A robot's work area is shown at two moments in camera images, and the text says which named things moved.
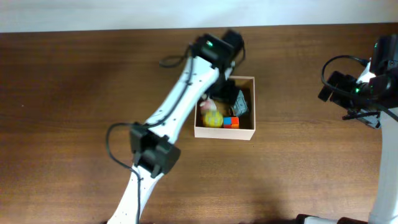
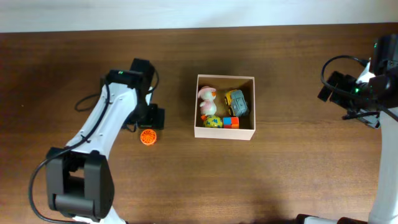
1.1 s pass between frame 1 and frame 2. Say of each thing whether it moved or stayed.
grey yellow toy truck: stayed
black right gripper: stayed
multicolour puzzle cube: stayed
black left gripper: moved
